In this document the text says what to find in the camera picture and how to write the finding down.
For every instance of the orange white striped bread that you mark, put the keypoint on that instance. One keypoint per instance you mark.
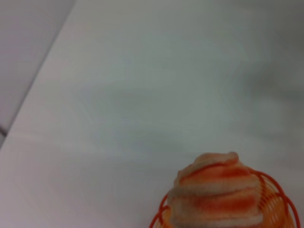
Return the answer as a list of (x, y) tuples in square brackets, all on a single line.
[(213, 190)]

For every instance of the orange woven plastic basket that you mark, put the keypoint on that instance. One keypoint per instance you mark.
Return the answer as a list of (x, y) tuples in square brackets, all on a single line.
[(275, 204)]

